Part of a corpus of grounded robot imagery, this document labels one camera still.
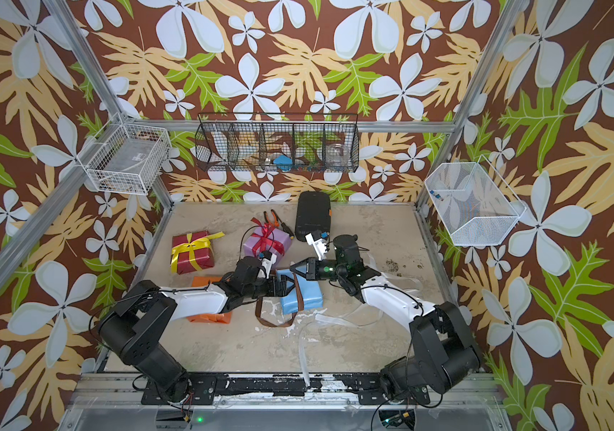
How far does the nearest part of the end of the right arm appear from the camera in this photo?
0.64 m

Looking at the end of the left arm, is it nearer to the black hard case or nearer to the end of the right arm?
the end of the right arm

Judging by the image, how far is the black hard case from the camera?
1.07 m
